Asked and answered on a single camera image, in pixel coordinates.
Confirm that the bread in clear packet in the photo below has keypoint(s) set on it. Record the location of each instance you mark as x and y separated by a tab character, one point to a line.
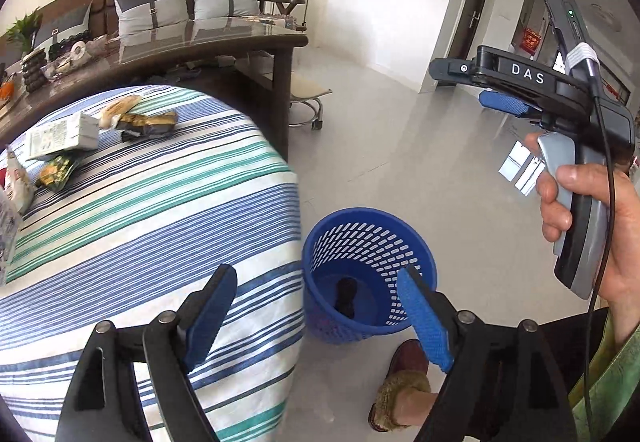
117	109

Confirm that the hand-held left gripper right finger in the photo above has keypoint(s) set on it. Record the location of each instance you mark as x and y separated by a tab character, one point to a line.
425	322

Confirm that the orange object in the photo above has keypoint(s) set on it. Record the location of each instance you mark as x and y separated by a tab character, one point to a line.
5	90

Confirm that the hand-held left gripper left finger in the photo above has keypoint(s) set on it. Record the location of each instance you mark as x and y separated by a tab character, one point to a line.
210	317

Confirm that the person's right hand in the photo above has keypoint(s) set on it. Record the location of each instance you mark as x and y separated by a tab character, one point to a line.
625	232

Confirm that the dark snack packet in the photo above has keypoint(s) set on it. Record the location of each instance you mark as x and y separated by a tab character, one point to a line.
145	123

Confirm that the white and red bag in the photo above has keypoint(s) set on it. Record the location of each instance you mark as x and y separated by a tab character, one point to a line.
17	182

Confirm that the dark stacked containers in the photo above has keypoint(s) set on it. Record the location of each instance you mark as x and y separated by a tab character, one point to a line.
34	72

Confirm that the striped tablecloth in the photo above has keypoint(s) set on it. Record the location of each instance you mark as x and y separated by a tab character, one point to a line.
150	222

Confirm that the cream wheeled stool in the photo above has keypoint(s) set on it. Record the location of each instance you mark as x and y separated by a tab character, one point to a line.
307	89

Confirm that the red wall decoration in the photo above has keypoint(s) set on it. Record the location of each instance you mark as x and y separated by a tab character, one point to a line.
531	41

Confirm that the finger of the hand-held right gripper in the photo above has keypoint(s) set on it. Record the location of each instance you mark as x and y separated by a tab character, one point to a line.
452	68
505	102

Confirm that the person's leg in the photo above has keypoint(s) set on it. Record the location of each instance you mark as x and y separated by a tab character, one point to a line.
415	406

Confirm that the brown furry slipper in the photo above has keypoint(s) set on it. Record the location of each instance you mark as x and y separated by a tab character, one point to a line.
400	372

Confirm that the white tape roll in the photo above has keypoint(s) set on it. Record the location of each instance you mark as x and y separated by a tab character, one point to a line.
78	50

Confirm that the person's right forearm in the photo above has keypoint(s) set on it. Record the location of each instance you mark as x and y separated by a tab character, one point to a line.
620	387

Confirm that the clear printed packet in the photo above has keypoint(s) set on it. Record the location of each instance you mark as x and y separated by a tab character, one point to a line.
7	232

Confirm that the brown wooden desk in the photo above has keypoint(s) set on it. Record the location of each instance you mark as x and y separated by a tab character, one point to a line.
200	42

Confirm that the green snack packet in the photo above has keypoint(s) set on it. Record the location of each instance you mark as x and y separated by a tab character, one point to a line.
55	172

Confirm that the white printed carton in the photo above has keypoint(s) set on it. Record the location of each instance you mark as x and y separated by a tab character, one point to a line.
60	137

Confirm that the green potted plant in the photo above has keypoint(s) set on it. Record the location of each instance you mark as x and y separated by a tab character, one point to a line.
22	29

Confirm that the blue mesh waste basket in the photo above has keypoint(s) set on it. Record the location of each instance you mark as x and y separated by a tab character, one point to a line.
325	317

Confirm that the dark wrapper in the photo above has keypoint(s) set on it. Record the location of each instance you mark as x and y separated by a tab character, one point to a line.
346	294

